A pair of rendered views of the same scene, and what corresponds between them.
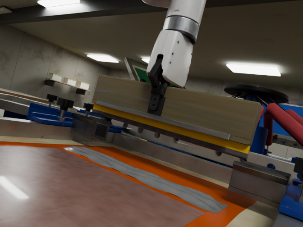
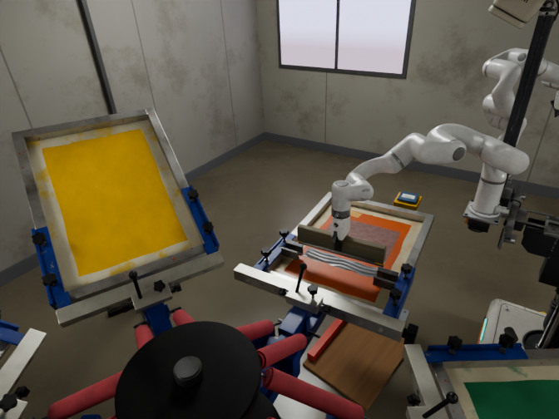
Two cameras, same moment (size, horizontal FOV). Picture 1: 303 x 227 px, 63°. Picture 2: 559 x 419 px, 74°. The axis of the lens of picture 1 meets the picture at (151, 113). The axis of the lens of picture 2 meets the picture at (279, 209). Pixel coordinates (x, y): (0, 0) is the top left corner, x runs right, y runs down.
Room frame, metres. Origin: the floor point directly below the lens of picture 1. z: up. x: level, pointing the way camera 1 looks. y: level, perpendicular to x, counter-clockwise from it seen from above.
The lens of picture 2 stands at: (1.77, -0.29, 2.04)
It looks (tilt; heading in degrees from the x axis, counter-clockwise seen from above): 31 degrees down; 179
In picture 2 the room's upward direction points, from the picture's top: 3 degrees counter-clockwise
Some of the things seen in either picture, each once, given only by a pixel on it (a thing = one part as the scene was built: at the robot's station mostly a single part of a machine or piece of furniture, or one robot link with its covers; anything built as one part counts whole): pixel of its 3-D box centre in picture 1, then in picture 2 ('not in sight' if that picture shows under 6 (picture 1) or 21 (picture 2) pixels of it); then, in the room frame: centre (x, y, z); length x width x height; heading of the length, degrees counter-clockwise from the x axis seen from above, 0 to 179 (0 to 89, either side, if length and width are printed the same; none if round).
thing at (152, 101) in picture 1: (154, 97); not in sight; (0.49, 0.00, 1.11); 0.03 x 0.03 x 0.07; 57
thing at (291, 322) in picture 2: not in sight; (297, 318); (0.84, -0.22, 1.02); 0.17 x 0.06 x 0.05; 147
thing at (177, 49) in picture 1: (173, 57); (340, 222); (0.52, -0.02, 1.20); 0.10 x 0.08 x 0.11; 147
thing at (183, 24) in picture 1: (181, 32); (339, 210); (0.53, -0.02, 1.26); 0.09 x 0.07 x 0.03; 147
